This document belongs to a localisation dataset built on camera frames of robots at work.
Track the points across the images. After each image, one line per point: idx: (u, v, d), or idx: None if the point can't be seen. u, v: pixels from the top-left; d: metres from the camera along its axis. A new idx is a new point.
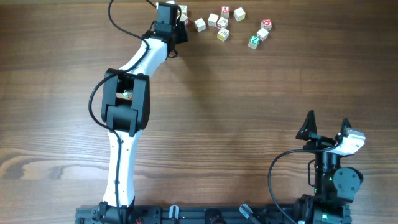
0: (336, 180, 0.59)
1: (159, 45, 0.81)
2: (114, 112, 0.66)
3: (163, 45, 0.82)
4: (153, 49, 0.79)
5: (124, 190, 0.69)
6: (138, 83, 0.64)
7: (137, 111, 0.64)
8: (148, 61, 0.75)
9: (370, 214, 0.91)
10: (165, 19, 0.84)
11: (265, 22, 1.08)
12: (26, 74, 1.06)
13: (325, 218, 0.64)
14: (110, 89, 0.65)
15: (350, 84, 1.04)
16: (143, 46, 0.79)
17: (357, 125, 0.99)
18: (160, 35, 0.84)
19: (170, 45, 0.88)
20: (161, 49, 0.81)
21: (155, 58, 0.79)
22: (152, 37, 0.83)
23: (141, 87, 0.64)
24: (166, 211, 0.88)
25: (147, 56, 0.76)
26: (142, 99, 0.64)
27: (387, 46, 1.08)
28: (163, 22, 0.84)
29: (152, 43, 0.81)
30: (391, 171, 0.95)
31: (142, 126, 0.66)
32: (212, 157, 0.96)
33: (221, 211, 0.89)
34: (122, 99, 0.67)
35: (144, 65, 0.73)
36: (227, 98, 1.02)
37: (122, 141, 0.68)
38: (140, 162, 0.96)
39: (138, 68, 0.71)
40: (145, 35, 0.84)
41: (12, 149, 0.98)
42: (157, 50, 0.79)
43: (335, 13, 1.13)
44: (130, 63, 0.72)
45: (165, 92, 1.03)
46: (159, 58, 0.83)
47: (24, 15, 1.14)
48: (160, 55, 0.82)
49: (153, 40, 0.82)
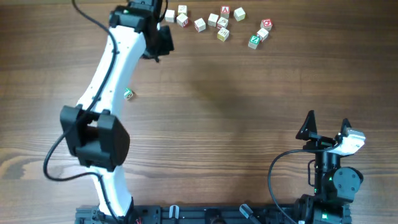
0: (336, 180, 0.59)
1: (132, 41, 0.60)
2: (81, 155, 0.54)
3: (136, 41, 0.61)
4: (122, 52, 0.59)
5: (117, 205, 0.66)
6: (102, 126, 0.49)
7: (109, 155, 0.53)
8: (116, 78, 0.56)
9: (370, 214, 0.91)
10: (145, 0, 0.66)
11: (265, 22, 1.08)
12: (26, 74, 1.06)
13: (325, 218, 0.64)
14: (70, 134, 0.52)
15: (350, 84, 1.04)
16: (109, 50, 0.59)
17: (357, 125, 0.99)
18: (133, 15, 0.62)
19: (150, 37, 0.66)
20: (135, 46, 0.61)
21: (126, 65, 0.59)
22: (124, 22, 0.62)
23: (106, 130, 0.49)
24: (166, 211, 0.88)
25: (114, 70, 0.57)
26: (112, 143, 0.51)
27: (388, 46, 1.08)
28: (144, 3, 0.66)
29: (122, 41, 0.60)
30: (391, 172, 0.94)
31: (119, 163, 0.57)
32: (212, 157, 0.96)
33: (221, 211, 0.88)
34: (89, 137, 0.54)
35: (111, 89, 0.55)
36: (226, 98, 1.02)
37: (101, 175, 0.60)
38: (140, 162, 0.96)
39: (102, 98, 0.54)
40: (113, 19, 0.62)
41: (12, 148, 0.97)
42: (129, 53, 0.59)
43: (335, 13, 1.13)
44: (91, 89, 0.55)
45: (165, 92, 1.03)
46: (135, 55, 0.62)
47: (24, 15, 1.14)
48: (131, 55, 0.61)
49: (124, 30, 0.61)
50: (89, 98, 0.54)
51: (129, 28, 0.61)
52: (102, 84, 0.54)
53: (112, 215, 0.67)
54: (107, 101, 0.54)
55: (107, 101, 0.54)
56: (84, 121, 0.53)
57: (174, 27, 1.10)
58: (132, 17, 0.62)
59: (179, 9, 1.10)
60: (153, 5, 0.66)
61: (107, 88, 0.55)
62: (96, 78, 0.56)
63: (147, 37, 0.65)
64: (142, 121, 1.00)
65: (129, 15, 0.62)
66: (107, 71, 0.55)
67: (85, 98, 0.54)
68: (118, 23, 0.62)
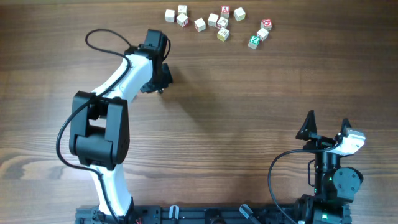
0: (336, 180, 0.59)
1: (142, 62, 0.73)
2: (82, 144, 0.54)
3: (146, 63, 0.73)
4: (135, 66, 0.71)
5: (117, 206, 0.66)
6: (113, 106, 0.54)
7: (112, 143, 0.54)
8: (129, 82, 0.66)
9: (370, 214, 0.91)
10: (153, 40, 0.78)
11: (265, 22, 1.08)
12: (26, 74, 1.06)
13: (325, 218, 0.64)
14: (79, 116, 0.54)
15: (350, 84, 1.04)
16: (124, 63, 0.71)
17: (357, 125, 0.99)
18: (143, 51, 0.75)
19: (157, 68, 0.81)
20: (145, 67, 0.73)
21: (136, 79, 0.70)
22: (135, 53, 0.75)
23: (116, 111, 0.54)
24: (166, 211, 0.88)
25: (127, 77, 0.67)
26: (118, 127, 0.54)
27: (388, 46, 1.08)
28: (151, 45, 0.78)
29: (135, 61, 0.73)
30: (391, 171, 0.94)
31: (118, 160, 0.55)
32: (212, 157, 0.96)
33: (221, 211, 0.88)
34: (94, 128, 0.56)
35: (122, 86, 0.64)
36: (227, 98, 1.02)
37: (102, 174, 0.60)
38: (140, 162, 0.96)
39: (115, 91, 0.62)
40: (127, 51, 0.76)
41: (12, 149, 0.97)
42: (140, 69, 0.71)
43: (335, 13, 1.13)
44: (105, 84, 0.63)
45: (165, 93, 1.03)
46: (143, 76, 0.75)
47: (24, 15, 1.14)
48: (142, 74, 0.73)
49: (136, 57, 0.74)
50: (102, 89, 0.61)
51: (139, 58, 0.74)
52: (117, 83, 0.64)
53: (112, 215, 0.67)
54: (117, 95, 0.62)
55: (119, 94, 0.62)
56: (94, 108, 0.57)
57: (174, 27, 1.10)
58: (143, 51, 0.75)
59: (179, 9, 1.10)
60: (159, 47, 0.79)
61: (120, 87, 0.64)
62: (110, 79, 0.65)
63: (154, 66, 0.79)
64: (142, 121, 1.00)
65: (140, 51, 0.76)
66: (122, 77, 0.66)
67: (99, 89, 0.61)
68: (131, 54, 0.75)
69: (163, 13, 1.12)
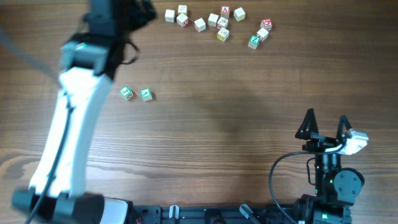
0: (337, 183, 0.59)
1: (87, 94, 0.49)
2: None
3: (93, 93, 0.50)
4: (76, 108, 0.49)
5: None
6: (60, 200, 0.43)
7: None
8: (76, 142, 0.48)
9: (370, 214, 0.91)
10: (100, 10, 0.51)
11: (265, 22, 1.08)
12: (26, 74, 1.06)
13: (325, 218, 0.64)
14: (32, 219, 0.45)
15: (350, 84, 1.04)
16: (63, 112, 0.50)
17: (357, 125, 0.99)
18: (90, 46, 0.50)
19: (116, 64, 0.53)
20: (94, 94, 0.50)
21: (81, 126, 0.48)
22: (81, 55, 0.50)
23: (64, 207, 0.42)
24: (166, 211, 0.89)
25: (67, 141, 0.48)
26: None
27: (388, 46, 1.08)
28: (102, 17, 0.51)
29: (74, 100, 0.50)
30: (391, 171, 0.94)
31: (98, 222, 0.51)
32: (212, 157, 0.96)
33: (221, 211, 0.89)
34: None
35: (68, 162, 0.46)
36: (226, 98, 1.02)
37: None
38: (140, 162, 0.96)
39: (58, 175, 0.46)
40: (68, 61, 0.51)
41: (12, 149, 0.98)
42: (85, 109, 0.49)
43: (335, 13, 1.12)
44: (46, 169, 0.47)
45: (165, 93, 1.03)
46: (96, 103, 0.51)
47: (25, 15, 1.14)
48: (92, 108, 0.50)
49: (80, 81, 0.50)
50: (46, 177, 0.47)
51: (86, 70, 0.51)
52: (58, 156, 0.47)
53: None
54: (64, 178, 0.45)
55: (68, 172, 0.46)
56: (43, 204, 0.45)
57: (174, 27, 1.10)
58: (91, 46, 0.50)
59: (179, 9, 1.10)
60: (114, 17, 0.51)
61: (63, 160, 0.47)
62: (50, 150, 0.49)
63: (107, 62, 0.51)
64: (142, 122, 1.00)
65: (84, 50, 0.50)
66: (62, 143, 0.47)
67: (42, 175, 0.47)
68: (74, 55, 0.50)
69: (163, 13, 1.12)
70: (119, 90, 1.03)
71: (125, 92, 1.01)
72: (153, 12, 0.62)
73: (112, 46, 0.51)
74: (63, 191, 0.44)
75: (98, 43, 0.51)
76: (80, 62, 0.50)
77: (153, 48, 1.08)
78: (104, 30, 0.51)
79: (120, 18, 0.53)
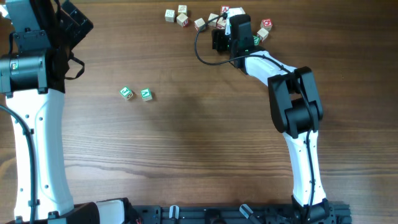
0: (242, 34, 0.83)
1: (42, 114, 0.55)
2: None
3: (47, 110, 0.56)
4: (35, 130, 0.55)
5: None
6: (51, 219, 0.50)
7: None
8: (45, 161, 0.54)
9: (370, 214, 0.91)
10: (29, 24, 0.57)
11: (265, 22, 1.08)
12: None
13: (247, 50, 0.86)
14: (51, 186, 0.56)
15: (351, 84, 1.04)
16: (20, 136, 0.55)
17: (357, 125, 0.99)
18: (25, 65, 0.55)
19: (58, 71, 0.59)
20: (50, 111, 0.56)
21: (46, 144, 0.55)
22: (23, 75, 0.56)
23: None
24: (166, 211, 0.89)
25: (37, 161, 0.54)
26: None
27: (388, 46, 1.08)
28: (29, 29, 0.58)
29: (30, 121, 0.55)
30: (391, 171, 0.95)
31: None
32: (211, 157, 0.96)
33: (221, 211, 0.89)
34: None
35: (43, 183, 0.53)
36: (226, 98, 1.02)
37: None
38: (140, 162, 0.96)
39: (39, 197, 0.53)
40: (10, 83, 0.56)
41: (11, 149, 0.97)
42: (45, 126, 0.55)
43: (334, 13, 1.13)
44: (22, 196, 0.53)
45: (165, 92, 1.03)
46: (54, 119, 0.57)
47: None
48: (51, 124, 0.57)
49: (32, 103, 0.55)
50: (26, 205, 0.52)
51: (31, 86, 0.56)
52: (34, 182, 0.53)
53: None
54: (47, 200, 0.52)
55: (49, 193, 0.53)
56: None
57: (174, 27, 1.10)
58: (27, 60, 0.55)
59: (179, 9, 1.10)
60: (41, 27, 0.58)
61: (40, 181, 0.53)
62: (20, 177, 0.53)
63: (49, 72, 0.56)
64: (141, 122, 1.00)
65: (20, 68, 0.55)
66: (33, 167, 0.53)
67: (21, 203, 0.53)
68: (13, 75, 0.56)
69: (163, 13, 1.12)
70: (119, 91, 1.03)
71: (125, 92, 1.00)
72: (87, 21, 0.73)
73: (49, 55, 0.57)
74: (51, 212, 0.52)
75: (35, 55, 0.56)
76: (24, 78, 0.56)
77: (153, 48, 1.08)
78: (31, 45, 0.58)
79: (48, 28, 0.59)
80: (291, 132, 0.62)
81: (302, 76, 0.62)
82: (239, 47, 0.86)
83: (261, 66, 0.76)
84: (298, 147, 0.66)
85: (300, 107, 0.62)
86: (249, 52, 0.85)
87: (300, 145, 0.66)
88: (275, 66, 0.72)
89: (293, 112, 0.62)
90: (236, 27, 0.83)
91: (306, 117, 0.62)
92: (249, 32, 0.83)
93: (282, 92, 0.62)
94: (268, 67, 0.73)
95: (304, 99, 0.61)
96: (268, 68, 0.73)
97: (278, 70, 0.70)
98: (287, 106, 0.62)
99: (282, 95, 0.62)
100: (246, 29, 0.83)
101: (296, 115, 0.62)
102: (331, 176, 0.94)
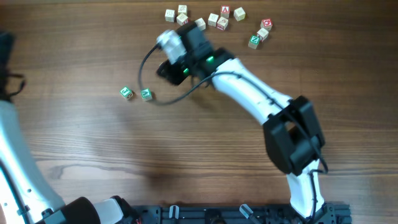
0: (196, 41, 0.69)
1: None
2: None
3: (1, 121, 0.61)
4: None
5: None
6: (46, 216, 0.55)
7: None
8: (22, 174, 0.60)
9: (370, 214, 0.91)
10: None
11: (265, 22, 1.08)
12: (25, 74, 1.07)
13: (211, 60, 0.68)
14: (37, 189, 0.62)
15: (351, 84, 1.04)
16: None
17: (357, 125, 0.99)
18: None
19: None
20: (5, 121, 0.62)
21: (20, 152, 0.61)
22: None
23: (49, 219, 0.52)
24: (166, 211, 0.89)
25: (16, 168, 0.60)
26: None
27: (388, 46, 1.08)
28: None
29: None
30: (392, 172, 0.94)
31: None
32: (211, 157, 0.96)
33: (221, 211, 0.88)
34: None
35: (26, 189, 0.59)
36: (226, 98, 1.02)
37: None
38: (140, 162, 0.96)
39: (26, 201, 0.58)
40: None
41: None
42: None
43: (334, 12, 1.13)
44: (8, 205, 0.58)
45: (165, 92, 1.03)
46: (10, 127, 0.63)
47: (24, 16, 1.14)
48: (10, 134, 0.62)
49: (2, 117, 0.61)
50: (16, 214, 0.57)
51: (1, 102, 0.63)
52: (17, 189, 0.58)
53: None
54: (35, 201, 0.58)
55: (34, 196, 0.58)
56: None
57: (174, 27, 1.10)
58: None
59: (179, 9, 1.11)
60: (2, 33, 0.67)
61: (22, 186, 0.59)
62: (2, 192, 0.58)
63: None
64: (142, 122, 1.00)
65: None
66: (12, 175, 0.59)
67: (12, 214, 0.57)
68: None
69: (163, 13, 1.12)
70: (119, 91, 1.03)
71: (125, 92, 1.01)
72: None
73: None
74: (45, 211, 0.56)
75: None
76: None
77: (153, 48, 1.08)
78: None
79: None
80: (299, 171, 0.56)
81: (300, 109, 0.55)
82: (197, 56, 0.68)
83: (240, 92, 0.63)
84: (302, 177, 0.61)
85: (302, 144, 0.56)
86: (212, 61, 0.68)
87: (303, 177, 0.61)
88: (262, 95, 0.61)
89: (298, 152, 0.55)
90: (184, 35, 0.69)
91: (309, 150, 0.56)
92: (201, 38, 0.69)
93: (282, 134, 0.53)
94: (254, 96, 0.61)
95: (305, 134, 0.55)
96: (254, 96, 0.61)
97: (268, 102, 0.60)
98: (291, 148, 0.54)
99: (283, 137, 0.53)
100: (196, 35, 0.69)
101: (299, 152, 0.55)
102: (331, 176, 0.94)
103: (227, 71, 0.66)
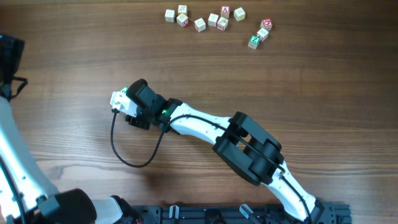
0: (147, 101, 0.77)
1: None
2: None
3: None
4: None
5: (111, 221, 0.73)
6: None
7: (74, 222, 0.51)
8: None
9: (370, 214, 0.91)
10: None
11: (265, 22, 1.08)
12: (25, 74, 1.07)
13: (165, 112, 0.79)
14: None
15: (350, 84, 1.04)
16: None
17: (357, 125, 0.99)
18: None
19: None
20: None
21: None
22: None
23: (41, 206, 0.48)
24: (166, 211, 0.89)
25: None
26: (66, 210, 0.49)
27: (388, 46, 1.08)
28: None
29: None
30: (392, 172, 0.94)
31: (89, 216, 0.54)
32: (211, 157, 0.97)
33: (221, 211, 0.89)
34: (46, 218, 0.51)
35: None
36: (226, 98, 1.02)
37: None
38: (140, 162, 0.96)
39: None
40: None
41: None
42: None
43: (334, 12, 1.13)
44: None
45: (165, 92, 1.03)
46: None
47: (23, 16, 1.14)
48: None
49: None
50: None
51: None
52: None
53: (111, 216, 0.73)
54: None
55: None
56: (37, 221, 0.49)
57: (174, 27, 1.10)
58: None
59: (179, 9, 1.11)
60: None
61: None
62: None
63: None
64: None
65: None
66: None
67: None
68: None
69: (163, 13, 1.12)
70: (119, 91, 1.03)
71: None
72: None
73: None
74: None
75: None
76: None
77: (153, 48, 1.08)
78: None
79: None
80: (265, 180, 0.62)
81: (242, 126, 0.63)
82: (152, 113, 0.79)
83: (191, 127, 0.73)
84: (277, 185, 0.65)
85: (257, 158, 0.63)
86: (166, 113, 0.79)
87: (278, 183, 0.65)
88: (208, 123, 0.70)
89: (255, 165, 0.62)
90: (135, 98, 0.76)
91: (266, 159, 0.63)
92: (151, 95, 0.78)
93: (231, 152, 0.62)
94: (203, 126, 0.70)
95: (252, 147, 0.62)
96: (203, 126, 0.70)
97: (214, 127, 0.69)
98: (247, 163, 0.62)
99: (235, 155, 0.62)
100: (146, 94, 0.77)
101: (256, 163, 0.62)
102: (331, 176, 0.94)
103: (178, 115, 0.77)
